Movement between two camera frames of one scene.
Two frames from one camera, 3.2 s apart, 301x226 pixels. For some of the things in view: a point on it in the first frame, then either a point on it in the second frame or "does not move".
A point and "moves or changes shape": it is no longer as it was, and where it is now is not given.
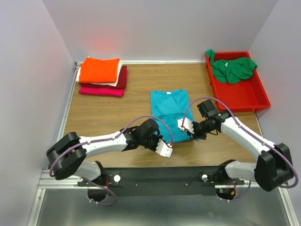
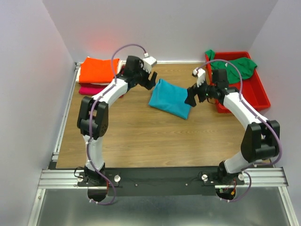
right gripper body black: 200,130 to 203,92
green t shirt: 232,70 does not move
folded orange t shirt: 95,70 does not move
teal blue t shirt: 167,107 moves or changes shape
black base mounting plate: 161,181 does not move
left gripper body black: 152,142 to 141,76
